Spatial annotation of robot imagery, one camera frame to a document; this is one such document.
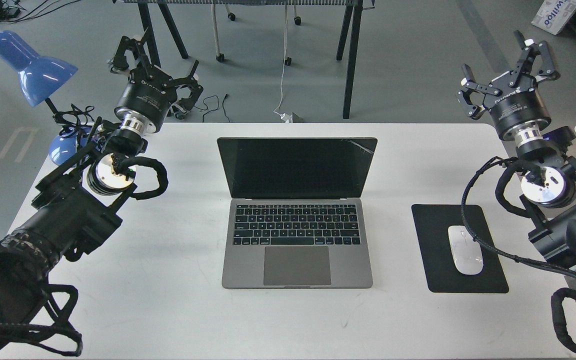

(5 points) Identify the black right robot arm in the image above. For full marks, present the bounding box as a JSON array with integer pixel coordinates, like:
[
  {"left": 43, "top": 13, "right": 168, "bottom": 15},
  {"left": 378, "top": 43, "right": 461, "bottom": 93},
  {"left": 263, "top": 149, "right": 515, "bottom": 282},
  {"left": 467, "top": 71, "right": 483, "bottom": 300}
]
[{"left": 456, "top": 30, "right": 576, "bottom": 354}]

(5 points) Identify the black cable bundle floor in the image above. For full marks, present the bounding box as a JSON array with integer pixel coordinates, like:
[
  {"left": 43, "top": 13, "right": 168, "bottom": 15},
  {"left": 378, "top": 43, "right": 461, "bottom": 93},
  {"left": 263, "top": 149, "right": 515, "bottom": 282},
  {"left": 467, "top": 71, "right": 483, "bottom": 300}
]
[{"left": 0, "top": 0, "right": 80, "bottom": 25}]

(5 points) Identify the grey open laptop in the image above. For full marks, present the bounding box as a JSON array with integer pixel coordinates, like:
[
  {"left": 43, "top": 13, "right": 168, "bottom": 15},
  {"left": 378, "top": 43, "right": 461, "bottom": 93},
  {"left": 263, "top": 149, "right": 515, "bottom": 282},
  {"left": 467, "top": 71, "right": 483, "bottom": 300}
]
[{"left": 216, "top": 137, "right": 378, "bottom": 289}]

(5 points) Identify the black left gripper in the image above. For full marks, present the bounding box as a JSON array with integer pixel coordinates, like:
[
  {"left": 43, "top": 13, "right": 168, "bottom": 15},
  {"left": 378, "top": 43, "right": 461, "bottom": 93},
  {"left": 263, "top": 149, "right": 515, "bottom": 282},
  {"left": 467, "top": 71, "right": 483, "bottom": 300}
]
[{"left": 107, "top": 36, "right": 204, "bottom": 135}]

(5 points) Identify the white cardboard box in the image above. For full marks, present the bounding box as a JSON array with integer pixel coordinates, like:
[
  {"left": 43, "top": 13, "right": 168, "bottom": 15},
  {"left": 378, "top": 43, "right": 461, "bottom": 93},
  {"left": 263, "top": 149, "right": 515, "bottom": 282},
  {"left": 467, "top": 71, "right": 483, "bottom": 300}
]
[{"left": 531, "top": 0, "right": 576, "bottom": 35}]

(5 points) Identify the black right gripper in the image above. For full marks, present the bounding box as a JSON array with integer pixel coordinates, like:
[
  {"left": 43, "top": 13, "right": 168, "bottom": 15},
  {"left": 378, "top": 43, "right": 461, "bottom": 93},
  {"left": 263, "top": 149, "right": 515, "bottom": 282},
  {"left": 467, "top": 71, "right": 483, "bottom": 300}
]
[{"left": 457, "top": 30, "right": 561, "bottom": 141}]

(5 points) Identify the black mouse pad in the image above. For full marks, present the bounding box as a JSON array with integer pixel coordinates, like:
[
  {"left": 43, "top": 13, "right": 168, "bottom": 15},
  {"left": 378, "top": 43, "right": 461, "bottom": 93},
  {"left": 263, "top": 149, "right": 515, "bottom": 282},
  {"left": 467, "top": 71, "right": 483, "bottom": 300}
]
[{"left": 411, "top": 203, "right": 509, "bottom": 294}]

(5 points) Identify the white power cable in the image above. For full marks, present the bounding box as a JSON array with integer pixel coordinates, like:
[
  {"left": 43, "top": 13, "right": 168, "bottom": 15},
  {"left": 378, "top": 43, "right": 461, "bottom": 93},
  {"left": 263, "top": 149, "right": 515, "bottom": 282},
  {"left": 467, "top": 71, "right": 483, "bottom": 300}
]
[{"left": 273, "top": 5, "right": 290, "bottom": 117}]

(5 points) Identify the black floor cable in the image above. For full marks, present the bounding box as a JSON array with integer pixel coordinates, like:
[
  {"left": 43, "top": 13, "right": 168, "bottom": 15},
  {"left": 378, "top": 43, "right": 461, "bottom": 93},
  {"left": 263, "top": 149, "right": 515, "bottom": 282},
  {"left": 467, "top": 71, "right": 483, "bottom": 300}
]
[{"left": 195, "top": 93, "right": 231, "bottom": 124}]

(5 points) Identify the black trestle table background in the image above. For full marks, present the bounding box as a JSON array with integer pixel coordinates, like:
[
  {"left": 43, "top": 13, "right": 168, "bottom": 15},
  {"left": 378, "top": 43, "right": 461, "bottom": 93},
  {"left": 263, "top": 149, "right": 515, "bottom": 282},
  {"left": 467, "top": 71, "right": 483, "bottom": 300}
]
[{"left": 113, "top": 0, "right": 376, "bottom": 120}]

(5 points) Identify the blue desk lamp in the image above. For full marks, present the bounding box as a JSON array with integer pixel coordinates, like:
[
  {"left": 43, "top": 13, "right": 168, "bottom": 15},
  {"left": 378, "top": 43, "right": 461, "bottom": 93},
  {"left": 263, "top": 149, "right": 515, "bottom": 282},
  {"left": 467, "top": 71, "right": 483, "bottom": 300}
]
[{"left": 0, "top": 30, "right": 90, "bottom": 166}]

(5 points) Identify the white power adapter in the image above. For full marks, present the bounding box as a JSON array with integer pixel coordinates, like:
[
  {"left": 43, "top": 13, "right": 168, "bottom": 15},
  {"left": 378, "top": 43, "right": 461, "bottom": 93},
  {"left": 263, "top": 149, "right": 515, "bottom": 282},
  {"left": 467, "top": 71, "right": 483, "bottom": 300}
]
[{"left": 279, "top": 112, "right": 304, "bottom": 124}]

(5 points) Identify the white computer mouse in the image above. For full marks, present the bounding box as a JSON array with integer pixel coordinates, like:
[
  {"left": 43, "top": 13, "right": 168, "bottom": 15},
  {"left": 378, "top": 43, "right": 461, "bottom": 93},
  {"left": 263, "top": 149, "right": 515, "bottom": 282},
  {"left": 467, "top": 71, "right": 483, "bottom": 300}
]
[{"left": 447, "top": 225, "right": 483, "bottom": 276}]

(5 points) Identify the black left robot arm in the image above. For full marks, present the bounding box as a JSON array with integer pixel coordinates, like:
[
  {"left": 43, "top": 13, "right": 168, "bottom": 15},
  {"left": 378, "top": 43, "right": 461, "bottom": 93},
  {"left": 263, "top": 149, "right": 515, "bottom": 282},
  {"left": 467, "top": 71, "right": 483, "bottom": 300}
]
[{"left": 0, "top": 36, "right": 203, "bottom": 357}]

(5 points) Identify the black sleeved right arm cable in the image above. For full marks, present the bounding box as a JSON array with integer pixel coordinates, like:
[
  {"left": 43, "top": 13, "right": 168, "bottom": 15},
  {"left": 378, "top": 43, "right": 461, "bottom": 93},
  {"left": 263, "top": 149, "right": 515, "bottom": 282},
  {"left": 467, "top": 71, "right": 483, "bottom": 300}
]
[{"left": 461, "top": 156, "right": 576, "bottom": 284}]

